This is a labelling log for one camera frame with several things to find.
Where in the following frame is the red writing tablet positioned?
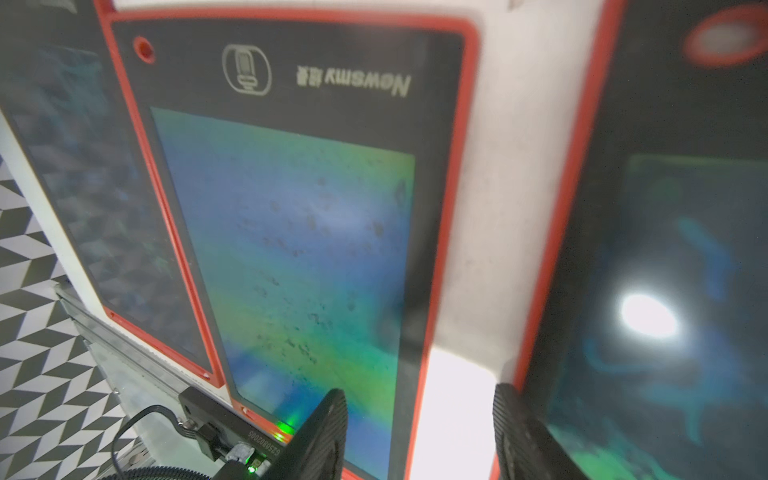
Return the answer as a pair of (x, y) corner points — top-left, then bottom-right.
(510, 1), (767, 479)
(1, 1), (223, 387)
(96, 1), (480, 479)

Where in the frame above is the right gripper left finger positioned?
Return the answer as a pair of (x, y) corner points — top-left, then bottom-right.
(262, 389), (348, 480)

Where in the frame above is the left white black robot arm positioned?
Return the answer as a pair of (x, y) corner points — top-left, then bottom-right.
(100, 405), (273, 479)

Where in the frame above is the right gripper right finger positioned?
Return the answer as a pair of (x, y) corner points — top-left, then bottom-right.
(492, 383), (588, 480)

